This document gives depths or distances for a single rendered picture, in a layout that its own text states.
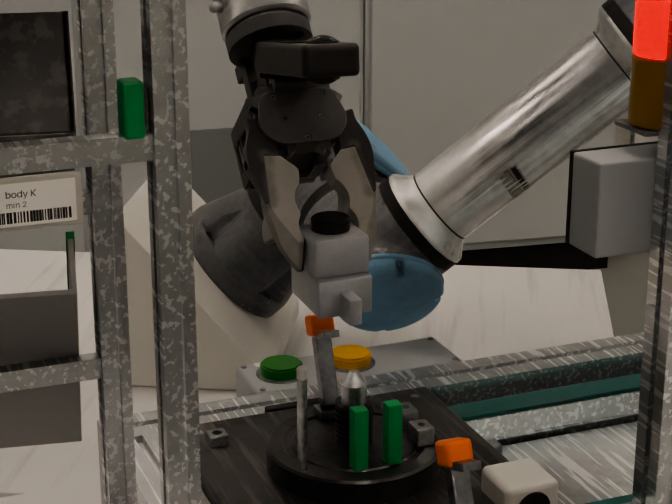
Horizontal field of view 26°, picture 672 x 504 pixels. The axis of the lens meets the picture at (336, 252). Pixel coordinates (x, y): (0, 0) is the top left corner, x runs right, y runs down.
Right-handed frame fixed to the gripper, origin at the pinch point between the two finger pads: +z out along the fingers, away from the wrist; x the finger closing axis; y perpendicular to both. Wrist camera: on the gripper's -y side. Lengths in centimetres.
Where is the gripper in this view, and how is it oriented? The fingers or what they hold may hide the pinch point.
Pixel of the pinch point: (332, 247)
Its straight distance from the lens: 111.0
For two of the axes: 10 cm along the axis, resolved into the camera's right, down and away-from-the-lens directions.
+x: -9.3, 1.2, -3.4
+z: 2.4, 9.1, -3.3
